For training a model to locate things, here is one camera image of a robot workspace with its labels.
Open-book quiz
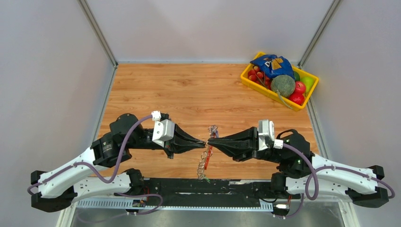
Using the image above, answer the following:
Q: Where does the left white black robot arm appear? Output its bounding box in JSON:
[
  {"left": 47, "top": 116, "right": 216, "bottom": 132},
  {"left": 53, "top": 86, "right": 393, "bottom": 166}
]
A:
[{"left": 27, "top": 111, "right": 205, "bottom": 213}]

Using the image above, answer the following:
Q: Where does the green round melon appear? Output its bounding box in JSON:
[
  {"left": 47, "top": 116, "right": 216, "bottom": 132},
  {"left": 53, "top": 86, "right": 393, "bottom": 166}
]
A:
[{"left": 270, "top": 75, "right": 296, "bottom": 98}]

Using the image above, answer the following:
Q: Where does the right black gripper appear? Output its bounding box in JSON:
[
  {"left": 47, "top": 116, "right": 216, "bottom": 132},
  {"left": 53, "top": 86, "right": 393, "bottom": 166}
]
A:
[{"left": 207, "top": 126, "right": 285, "bottom": 164}]

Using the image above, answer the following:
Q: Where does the blue chips bag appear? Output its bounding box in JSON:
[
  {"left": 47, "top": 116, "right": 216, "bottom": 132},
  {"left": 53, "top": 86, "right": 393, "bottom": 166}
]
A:
[{"left": 254, "top": 54, "right": 294, "bottom": 80}]

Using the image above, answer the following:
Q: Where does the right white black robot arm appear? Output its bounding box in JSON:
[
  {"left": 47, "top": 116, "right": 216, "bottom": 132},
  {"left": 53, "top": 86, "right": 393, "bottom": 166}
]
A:
[{"left": 208, "top": 125, "right": 395, "bottom": 208}]

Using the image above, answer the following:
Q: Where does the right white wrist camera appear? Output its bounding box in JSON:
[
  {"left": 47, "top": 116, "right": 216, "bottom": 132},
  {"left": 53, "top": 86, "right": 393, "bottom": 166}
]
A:
[{"left": 258, "top": 119, "right": 284, "bottom": 151}]

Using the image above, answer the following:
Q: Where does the light green apple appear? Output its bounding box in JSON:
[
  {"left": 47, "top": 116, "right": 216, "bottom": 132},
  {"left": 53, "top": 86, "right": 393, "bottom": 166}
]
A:
[{"left": 300, "top": 77, "right": 315, "bottom": 93}]

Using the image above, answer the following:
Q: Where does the red cherry tomatoes bunch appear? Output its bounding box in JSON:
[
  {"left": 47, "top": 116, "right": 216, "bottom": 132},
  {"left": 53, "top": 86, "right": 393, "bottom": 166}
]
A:
[{"left": 247, "top": 65, "right": 271, "bottom": 90}]

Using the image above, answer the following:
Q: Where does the dark green fruit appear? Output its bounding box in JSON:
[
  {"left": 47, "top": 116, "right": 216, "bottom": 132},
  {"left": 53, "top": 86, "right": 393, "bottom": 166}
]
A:
[{"left": 293, "top": 71, "right": 300, "bottom": 81}]

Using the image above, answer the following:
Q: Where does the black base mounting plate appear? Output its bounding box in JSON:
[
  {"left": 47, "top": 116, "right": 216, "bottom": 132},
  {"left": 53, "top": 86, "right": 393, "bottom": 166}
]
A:
[{"left": 126, "top": 178, "right": 289, "bottom": 208}]

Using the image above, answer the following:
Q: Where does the yellow plastic bin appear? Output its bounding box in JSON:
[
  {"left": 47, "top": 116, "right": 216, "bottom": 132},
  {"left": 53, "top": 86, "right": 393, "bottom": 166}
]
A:
[{"left": 240, "top": 52, "right": 319, "bottom": 111}]

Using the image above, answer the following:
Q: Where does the aluminium frame rail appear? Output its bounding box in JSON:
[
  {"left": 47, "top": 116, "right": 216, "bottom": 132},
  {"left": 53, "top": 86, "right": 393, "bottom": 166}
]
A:
[{"left": 57, "top": 195, "right": 359, "bottom": 227}]

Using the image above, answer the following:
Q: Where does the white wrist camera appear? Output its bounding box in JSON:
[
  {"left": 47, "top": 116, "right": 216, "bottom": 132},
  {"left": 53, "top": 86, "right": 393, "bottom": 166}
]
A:
[
  {"left": 151, "top": 111, "right": 175, "bottom": 147},
  {"left": 258, "top": 119, "right": 284, "bottom": 151}
]

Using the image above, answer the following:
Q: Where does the red apple upper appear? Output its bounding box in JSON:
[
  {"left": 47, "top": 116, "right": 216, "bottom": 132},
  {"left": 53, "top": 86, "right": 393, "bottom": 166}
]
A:
[{"left": 294, "top": 81, "right": 306, "bottom": 94}]

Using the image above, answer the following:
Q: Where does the red apple lower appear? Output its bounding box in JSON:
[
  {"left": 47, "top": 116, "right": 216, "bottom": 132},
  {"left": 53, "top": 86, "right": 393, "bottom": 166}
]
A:
[{"left": 288, "top": 93, "right": 305, "bottom": 105}]

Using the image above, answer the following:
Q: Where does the red apple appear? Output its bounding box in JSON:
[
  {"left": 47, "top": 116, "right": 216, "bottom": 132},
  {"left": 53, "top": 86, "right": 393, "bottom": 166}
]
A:
[
  {"left": 288, "top": 93, "right": 305, "bottom": 105},
  {"left": 294, "top": 81, "right": 306, "bottom": 94}
]

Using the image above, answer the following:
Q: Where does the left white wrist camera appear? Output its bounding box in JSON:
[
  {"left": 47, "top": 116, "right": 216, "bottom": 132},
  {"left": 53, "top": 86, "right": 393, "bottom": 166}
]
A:
[{"left": 151, "top": 111, "right": 175, "bottom": 147}]

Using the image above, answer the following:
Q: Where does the white slotted cable duct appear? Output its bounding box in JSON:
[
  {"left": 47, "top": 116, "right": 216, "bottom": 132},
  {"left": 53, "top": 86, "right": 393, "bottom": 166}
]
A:
[{"left": 75, "top": 198, "right": 273, "bottom": 212}]

